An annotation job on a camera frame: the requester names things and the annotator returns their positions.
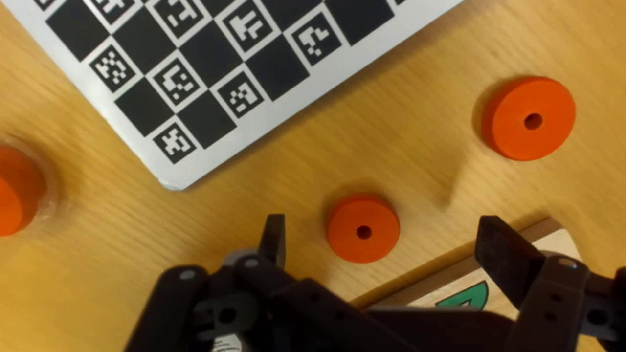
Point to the orange disc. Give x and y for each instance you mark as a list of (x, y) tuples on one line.
[(514, 137), (344, 221), (12, 205)]

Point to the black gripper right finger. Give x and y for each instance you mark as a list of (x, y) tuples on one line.
[(567, 305)]

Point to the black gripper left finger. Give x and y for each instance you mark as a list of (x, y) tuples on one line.
[(260, 313)]

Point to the wooden number puzzle board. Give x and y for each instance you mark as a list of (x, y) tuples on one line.
[(469, 274)]

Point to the black white marker board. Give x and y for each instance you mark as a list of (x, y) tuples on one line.
[(196, 64)]

